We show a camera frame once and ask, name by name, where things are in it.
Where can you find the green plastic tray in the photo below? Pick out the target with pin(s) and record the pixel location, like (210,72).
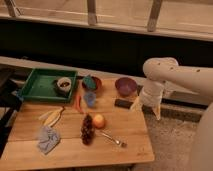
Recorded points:
(40,85)

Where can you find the purple bowl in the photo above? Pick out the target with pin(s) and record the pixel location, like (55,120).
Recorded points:
(125,86)

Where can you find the black rectangular block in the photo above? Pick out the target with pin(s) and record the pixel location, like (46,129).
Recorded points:
(122,103)

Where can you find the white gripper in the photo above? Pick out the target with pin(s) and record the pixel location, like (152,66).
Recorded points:
(151,96)

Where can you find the wooden table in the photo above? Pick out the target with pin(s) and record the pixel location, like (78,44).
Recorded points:
(21,151)

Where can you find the yellow red apple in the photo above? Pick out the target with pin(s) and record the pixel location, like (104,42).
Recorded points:
(99,121)

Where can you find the small white cup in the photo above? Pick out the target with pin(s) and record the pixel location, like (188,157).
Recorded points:
(63,85)

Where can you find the red bowl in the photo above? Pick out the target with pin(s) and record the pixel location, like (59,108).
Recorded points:
(97,81)

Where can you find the blue plastic cup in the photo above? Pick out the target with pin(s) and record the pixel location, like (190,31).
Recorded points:
(90,98)

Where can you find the orange carrot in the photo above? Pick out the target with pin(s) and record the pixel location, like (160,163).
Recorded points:
(78,104)

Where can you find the silver fork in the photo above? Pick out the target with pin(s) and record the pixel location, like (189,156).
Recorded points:
(111,138)

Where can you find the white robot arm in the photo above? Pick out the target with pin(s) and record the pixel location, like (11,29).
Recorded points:
(186,84)

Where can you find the teal lid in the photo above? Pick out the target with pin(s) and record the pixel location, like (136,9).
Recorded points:
(89,82)

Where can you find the blue grey towel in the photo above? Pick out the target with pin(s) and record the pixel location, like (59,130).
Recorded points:
(48,139)

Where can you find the yellow banana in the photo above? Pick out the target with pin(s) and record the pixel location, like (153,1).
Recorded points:
(51,117)

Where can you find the dark grape bunch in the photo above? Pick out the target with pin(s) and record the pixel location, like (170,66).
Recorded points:
(87,130)

